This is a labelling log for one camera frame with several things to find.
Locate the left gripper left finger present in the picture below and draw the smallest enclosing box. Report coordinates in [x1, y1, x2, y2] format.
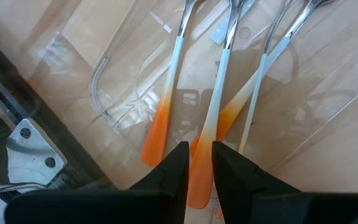
[4, 141, 190, 224]

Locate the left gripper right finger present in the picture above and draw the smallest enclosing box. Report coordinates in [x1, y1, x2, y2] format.
[211, 141, 358, 224]

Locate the clear plastic bin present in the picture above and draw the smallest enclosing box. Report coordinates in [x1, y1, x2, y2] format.
[20, 0, 358, 200]

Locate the silver mounting bracket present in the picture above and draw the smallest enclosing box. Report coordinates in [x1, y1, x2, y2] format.
[4, 118, 68, 187]

